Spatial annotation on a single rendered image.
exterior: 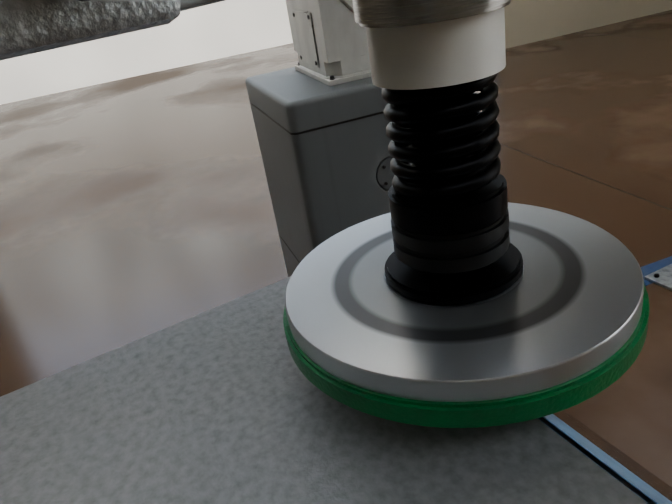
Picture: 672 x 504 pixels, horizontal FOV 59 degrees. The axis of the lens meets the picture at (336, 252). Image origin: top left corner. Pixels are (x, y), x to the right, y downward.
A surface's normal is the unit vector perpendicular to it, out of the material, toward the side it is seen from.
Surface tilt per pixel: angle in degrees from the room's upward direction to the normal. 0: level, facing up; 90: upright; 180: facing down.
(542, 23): 90
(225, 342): 0
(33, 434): 0
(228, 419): 0
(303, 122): 90
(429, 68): 90
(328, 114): 90
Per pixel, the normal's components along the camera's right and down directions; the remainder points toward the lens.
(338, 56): 0.31, 0.39
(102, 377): -0.15, -0.88
